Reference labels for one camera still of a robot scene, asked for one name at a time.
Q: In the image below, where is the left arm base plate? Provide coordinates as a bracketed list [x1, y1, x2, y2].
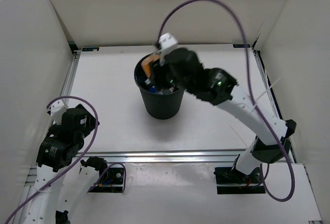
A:
[88, 163, 127, 194]

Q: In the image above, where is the aluminium front rail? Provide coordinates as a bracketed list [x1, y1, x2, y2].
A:
[82, 149, 244, 163]

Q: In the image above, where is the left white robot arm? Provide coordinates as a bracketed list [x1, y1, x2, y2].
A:
[24, 101, 108, 223]

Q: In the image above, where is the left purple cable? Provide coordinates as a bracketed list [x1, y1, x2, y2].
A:
[5, 96, 127, 222]

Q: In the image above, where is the purple cable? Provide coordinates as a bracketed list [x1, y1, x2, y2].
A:
[5, 96, 127, 222]
[157, 0, 296, 201]

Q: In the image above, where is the orange juice bottle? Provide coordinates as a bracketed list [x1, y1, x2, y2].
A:
[141, 54, 160, 78]

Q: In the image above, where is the clear bottle blue label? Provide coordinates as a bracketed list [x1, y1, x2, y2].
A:
[144, 79, 157, 94]

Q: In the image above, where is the left blue corner label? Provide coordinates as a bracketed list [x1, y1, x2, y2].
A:
[81, 47, 100, 52]

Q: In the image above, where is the black plastic waste bin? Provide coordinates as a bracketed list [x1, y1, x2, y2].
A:
[134, 54, 184, 120]

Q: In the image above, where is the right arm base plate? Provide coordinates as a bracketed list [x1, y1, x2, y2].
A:
[214, 167, 266, 195]

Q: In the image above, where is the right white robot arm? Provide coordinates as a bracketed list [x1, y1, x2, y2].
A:
[141, 47, 296, 184]

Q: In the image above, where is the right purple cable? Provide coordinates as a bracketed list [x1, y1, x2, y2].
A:
[157, 0, 296, 201]

